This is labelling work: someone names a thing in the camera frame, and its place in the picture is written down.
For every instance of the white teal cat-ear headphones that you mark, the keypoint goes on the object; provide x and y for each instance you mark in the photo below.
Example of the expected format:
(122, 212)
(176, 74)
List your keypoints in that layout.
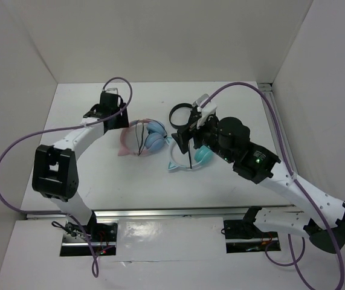
(194, 160)

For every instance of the aluminium front rail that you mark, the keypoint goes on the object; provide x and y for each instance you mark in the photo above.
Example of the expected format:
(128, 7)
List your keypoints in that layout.
(168, 213)

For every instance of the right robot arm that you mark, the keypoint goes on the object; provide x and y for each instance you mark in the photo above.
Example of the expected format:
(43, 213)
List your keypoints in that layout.
(321, 218)

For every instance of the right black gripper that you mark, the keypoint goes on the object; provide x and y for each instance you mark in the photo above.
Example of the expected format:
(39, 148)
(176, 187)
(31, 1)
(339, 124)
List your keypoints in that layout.
(183, 135)

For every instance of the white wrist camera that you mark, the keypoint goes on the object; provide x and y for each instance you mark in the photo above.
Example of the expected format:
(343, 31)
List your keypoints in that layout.
(111, 91)
(203, 107)

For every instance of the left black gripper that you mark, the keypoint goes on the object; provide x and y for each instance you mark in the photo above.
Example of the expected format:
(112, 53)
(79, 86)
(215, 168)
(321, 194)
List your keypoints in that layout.
(122, 121)

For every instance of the aluminium rail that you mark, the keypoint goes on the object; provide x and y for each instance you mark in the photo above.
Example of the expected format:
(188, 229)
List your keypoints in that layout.
(266, 88)
(168, 213)

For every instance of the white front cover plate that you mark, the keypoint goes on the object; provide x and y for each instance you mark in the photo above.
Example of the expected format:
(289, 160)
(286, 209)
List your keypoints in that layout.
(175, 239)

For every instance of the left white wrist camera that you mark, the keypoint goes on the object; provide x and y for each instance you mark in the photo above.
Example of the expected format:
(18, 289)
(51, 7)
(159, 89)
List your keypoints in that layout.
(111, 91)

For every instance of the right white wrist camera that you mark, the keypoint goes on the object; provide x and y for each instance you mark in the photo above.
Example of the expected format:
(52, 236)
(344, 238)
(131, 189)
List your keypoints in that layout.
(203, 107)

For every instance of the pink blue cat-ear headphones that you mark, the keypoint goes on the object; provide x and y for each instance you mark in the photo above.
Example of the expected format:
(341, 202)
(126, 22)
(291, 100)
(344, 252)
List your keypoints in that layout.
(150, 135)

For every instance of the black headphones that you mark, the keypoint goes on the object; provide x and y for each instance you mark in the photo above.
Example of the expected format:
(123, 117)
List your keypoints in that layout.
(179, 115)

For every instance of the aluminium right rail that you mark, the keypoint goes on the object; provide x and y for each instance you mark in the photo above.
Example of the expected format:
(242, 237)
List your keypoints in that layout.
(266, 88)

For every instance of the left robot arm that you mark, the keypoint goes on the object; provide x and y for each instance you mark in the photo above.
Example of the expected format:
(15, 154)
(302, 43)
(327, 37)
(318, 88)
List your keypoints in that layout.
(55, 173)

